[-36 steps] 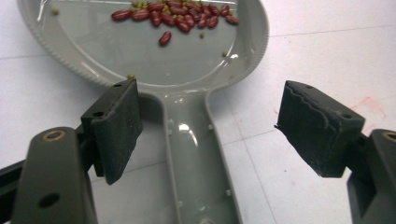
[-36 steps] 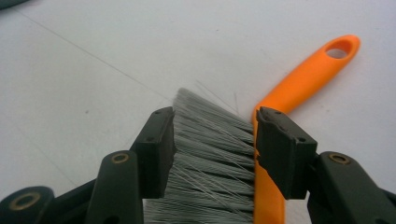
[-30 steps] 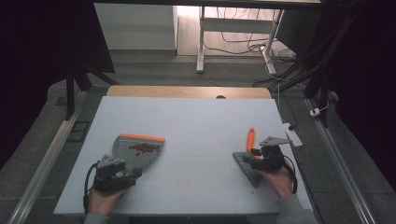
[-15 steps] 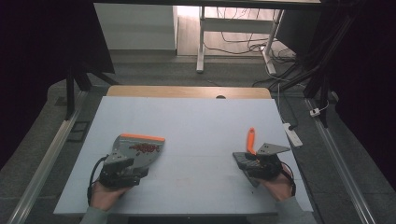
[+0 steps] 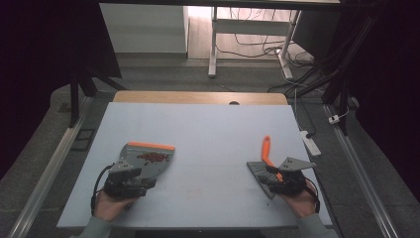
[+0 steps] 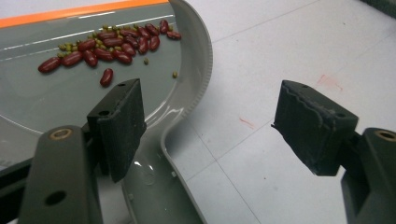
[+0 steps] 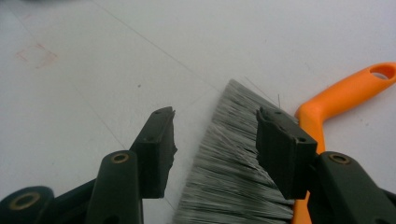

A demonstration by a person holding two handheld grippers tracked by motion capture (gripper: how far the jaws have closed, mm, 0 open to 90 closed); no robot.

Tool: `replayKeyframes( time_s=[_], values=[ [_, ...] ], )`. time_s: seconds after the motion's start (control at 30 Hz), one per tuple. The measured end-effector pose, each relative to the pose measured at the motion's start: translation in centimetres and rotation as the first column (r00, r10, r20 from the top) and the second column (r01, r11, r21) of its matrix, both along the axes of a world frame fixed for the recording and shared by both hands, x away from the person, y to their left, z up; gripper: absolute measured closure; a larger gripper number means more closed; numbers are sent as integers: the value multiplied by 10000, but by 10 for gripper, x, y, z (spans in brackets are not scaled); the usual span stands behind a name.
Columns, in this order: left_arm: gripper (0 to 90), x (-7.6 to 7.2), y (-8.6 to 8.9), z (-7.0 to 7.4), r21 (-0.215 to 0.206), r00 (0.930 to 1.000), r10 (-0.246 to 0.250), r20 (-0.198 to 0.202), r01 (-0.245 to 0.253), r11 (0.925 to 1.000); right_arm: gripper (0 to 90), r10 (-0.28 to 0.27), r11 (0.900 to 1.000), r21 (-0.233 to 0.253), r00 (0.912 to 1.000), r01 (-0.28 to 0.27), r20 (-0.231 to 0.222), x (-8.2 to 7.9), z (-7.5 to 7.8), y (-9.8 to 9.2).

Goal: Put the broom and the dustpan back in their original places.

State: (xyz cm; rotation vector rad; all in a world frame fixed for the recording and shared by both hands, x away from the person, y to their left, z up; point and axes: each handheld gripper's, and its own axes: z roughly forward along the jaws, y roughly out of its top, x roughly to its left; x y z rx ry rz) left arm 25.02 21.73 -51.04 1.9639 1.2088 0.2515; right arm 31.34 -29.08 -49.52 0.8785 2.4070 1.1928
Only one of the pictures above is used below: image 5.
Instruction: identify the white power strip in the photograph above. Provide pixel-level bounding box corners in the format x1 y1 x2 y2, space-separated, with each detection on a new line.
299 130 322 158

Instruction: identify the grey brush with orange handle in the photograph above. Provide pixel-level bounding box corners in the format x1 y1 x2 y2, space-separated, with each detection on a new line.
246 135 285 200

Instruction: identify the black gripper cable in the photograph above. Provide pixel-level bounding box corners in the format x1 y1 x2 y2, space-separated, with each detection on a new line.
304 183 322 214
90 163 116 216

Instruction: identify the person's right hand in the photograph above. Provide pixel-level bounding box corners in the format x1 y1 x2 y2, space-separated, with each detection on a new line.
278 179 320 219

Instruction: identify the black curtain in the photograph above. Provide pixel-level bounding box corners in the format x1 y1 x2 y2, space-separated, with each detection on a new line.
293 0 420 202
0 0 123 181

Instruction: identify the tangle of floor cables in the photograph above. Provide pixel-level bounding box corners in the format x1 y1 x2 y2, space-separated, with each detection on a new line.
216 7 331 95

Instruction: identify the black tripod stand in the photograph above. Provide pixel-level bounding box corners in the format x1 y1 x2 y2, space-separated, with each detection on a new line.
67 63 129 129

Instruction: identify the white desk frame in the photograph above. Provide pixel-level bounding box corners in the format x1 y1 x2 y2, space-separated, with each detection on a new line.
207 6 303 80

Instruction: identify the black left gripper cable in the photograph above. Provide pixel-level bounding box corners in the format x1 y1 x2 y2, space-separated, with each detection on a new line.
90 163 116 216

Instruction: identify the person's left hand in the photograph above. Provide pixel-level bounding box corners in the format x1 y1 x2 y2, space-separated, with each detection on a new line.
93 189 137 223

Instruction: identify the aluminium floor rail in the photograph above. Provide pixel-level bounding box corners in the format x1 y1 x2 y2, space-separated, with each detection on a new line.
7 96 95 238
324 103 401 238

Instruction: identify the pile of red beans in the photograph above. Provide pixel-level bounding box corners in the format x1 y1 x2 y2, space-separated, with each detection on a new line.
136 152 170 166

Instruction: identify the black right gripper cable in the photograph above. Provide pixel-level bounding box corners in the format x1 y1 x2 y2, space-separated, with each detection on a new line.
304 183 322 214

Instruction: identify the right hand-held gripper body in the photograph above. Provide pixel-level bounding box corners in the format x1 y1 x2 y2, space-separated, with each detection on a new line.
263 156 317 196

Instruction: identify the grey dustpan with orange edge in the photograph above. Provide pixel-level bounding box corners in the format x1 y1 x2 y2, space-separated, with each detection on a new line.
116 141 176 186

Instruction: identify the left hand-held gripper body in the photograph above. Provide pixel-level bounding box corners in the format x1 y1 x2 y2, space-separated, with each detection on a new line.
103 160 158 200

